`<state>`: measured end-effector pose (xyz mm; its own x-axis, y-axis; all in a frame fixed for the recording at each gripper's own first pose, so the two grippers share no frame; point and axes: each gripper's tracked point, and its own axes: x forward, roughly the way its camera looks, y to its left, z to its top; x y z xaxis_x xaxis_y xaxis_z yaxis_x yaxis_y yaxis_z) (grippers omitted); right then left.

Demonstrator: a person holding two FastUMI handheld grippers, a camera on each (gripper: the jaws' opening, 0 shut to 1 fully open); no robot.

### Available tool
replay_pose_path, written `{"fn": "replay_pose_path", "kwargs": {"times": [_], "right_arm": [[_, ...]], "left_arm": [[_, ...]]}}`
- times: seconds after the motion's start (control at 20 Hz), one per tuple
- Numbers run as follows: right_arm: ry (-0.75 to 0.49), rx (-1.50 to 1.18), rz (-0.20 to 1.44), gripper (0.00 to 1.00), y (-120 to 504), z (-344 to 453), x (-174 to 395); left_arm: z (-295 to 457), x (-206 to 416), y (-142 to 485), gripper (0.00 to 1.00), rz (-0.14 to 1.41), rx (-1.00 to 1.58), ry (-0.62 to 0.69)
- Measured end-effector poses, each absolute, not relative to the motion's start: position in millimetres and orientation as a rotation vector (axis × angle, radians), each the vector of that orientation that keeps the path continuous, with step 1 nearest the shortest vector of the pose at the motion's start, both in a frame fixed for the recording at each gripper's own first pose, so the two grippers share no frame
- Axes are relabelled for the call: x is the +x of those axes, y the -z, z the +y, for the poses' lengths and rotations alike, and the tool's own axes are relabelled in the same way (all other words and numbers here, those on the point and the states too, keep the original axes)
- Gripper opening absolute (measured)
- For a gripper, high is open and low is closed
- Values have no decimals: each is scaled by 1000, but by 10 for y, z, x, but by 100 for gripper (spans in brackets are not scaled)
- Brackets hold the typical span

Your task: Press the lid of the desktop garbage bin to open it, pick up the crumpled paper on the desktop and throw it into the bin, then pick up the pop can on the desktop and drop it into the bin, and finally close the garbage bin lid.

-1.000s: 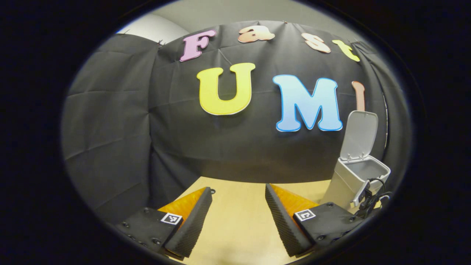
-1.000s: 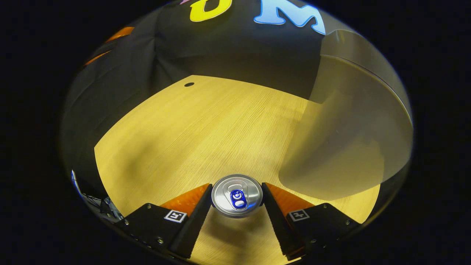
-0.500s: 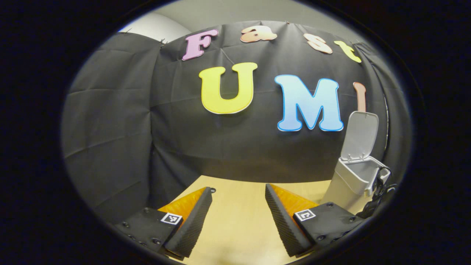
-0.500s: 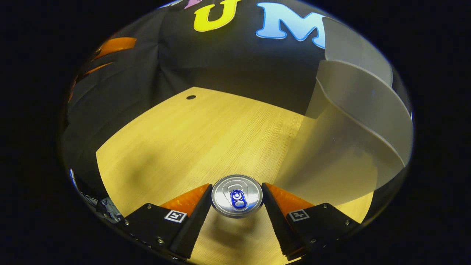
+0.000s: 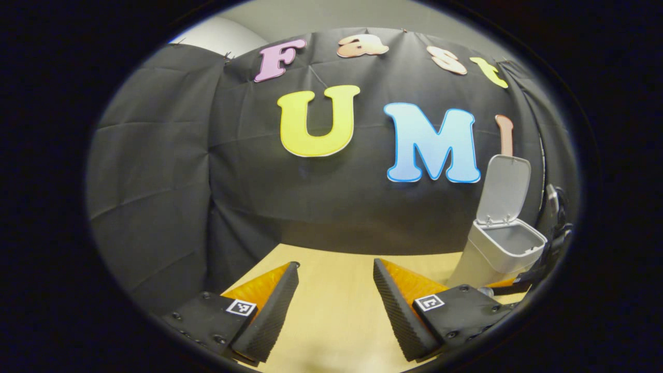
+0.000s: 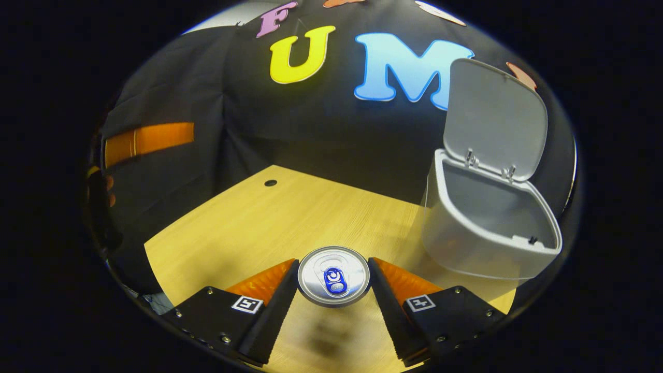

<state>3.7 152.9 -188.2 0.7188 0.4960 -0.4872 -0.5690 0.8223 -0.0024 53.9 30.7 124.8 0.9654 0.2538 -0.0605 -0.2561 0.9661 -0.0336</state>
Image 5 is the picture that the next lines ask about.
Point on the black backdrop cloth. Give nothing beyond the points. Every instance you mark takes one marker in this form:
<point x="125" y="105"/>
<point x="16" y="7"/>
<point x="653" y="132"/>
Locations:
<point x="259" y="207"/>

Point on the white desktop garbage bin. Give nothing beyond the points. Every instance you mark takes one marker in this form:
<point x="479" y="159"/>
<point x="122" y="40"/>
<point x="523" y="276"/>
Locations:
<point x="505" y="186"/>

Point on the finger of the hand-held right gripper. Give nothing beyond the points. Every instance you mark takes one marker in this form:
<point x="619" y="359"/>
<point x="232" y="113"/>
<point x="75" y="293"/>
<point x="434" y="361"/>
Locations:
<point x="531" y="277"/>

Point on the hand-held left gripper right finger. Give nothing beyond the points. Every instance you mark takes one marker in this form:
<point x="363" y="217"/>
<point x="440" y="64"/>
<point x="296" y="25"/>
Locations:
<point x="396" y="311"/>

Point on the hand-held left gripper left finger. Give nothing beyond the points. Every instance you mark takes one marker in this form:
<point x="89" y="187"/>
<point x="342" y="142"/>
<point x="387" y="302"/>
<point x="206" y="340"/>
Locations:
<point x="272" y="316"/>

